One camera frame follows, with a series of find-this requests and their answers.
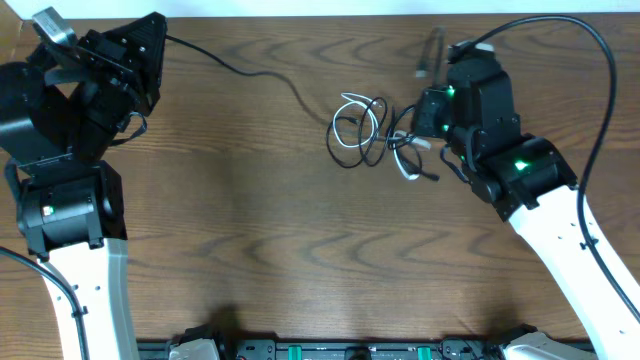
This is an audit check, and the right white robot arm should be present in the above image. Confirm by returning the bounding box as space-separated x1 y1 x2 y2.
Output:
412 55 639 359

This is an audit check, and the long black cable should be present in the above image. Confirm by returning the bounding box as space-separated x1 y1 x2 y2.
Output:
164 33 389 169

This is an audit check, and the white usb cable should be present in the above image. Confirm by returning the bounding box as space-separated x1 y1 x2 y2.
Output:
331 91 432 182

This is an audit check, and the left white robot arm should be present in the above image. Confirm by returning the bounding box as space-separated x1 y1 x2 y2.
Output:
1 8 168 359

